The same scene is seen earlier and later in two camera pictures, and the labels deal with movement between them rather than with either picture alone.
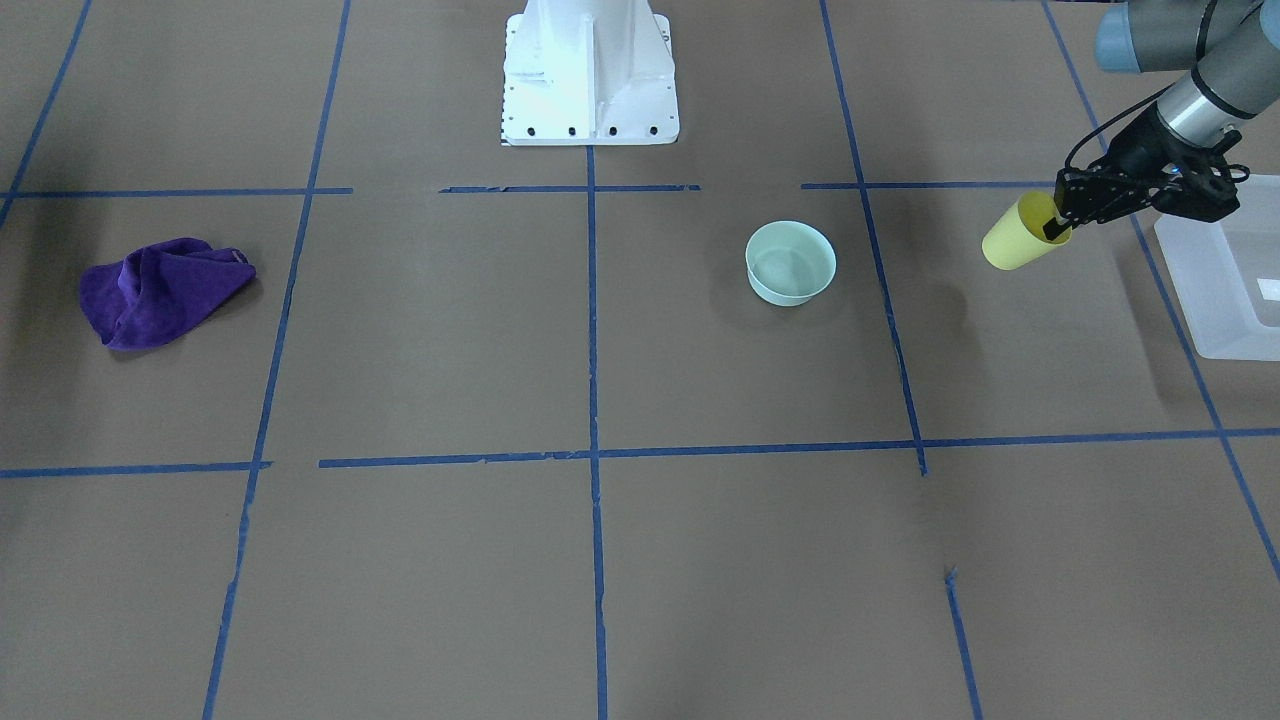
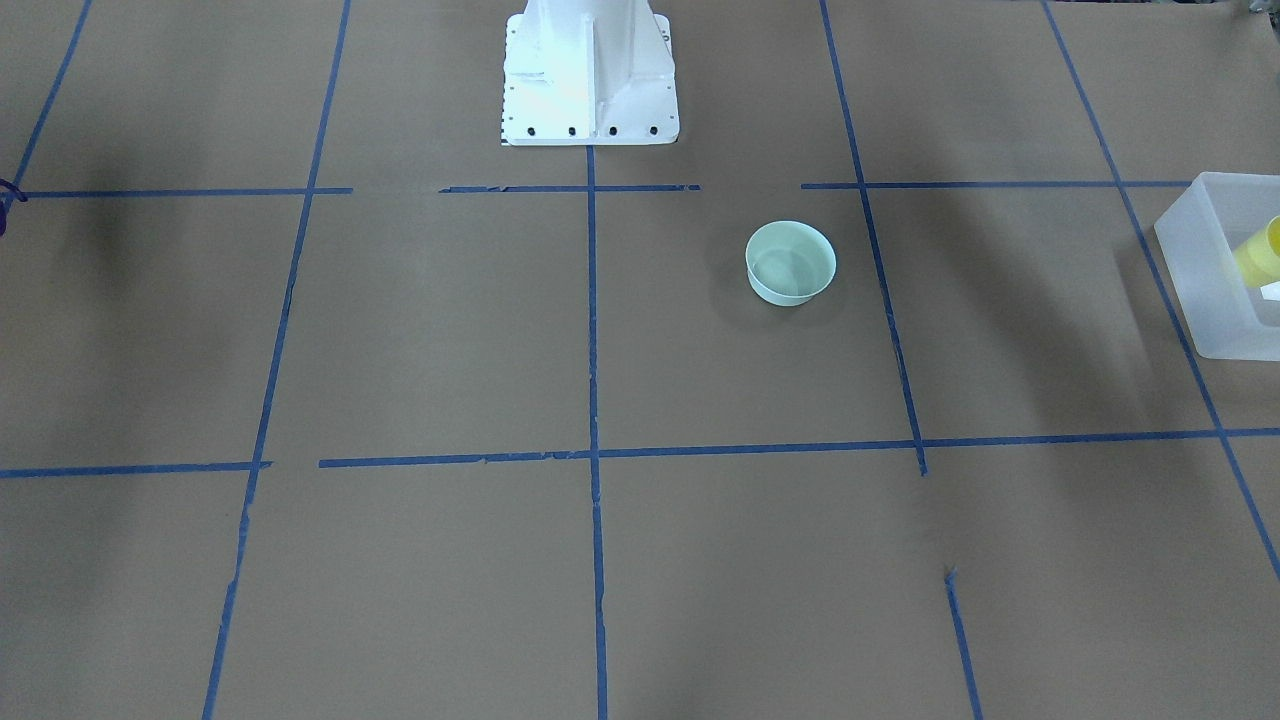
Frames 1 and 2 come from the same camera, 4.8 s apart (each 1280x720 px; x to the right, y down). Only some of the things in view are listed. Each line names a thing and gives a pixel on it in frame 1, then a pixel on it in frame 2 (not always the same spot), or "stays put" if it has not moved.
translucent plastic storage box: x=1226 y=274 stays put
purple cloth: x=158 y=290 → x=10 y=192
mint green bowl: x=788 y=262 stays put
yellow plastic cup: x=1018 y=237 → x=1258 y=257
